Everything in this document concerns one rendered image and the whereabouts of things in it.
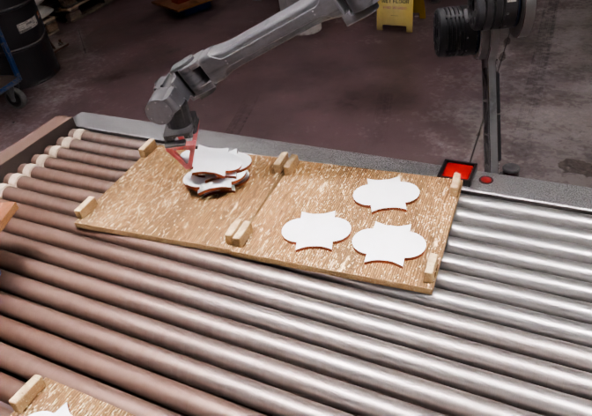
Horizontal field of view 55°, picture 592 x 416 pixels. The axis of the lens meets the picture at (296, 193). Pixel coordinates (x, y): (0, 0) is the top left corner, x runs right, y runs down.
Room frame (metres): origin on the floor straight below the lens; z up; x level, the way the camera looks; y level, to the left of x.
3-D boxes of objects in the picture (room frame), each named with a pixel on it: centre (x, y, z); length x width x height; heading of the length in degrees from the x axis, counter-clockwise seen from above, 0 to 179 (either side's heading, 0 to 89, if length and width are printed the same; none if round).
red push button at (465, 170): (1.08, -0.38, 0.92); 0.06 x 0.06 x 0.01; 59
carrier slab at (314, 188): (0.97, -0.11, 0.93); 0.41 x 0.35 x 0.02; 63
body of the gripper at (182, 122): (1.16, 0.24, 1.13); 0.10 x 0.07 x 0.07; 178
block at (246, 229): (0.94, 0.12, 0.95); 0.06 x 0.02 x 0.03; 153
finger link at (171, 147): (1.14, 0.23, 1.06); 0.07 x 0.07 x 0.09; 88
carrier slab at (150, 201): (1.15, 0.26, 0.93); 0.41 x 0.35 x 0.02; 65
